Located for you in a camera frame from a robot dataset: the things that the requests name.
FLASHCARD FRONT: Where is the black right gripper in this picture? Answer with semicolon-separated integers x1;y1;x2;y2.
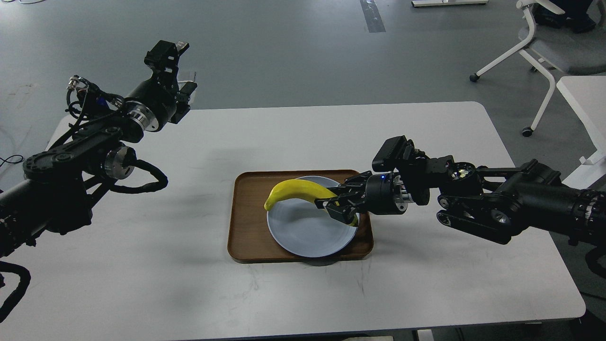
314;171;414;227

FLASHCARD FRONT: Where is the grey floor tape strip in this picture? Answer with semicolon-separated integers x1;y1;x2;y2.
359;0;387;33

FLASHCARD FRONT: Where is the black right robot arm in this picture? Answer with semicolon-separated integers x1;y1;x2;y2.
314;136;606;277

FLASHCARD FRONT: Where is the white office chair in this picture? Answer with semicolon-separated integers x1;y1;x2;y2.
470;0;606;137

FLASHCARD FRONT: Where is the brown wooden tray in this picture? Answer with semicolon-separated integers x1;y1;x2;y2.
227;169;374;263

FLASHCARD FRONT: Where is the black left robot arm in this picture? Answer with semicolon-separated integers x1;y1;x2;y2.
0;40;197;257

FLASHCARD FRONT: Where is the light blue plate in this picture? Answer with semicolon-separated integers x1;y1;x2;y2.
267;175;358;258

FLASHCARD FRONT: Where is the yellow banana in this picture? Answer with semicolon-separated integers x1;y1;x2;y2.
263;179;337;212

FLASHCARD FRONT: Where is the black floor cable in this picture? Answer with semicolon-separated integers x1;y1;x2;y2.
0;128;25;169

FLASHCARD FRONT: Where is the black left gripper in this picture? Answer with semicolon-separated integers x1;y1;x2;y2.
125;40;197;132

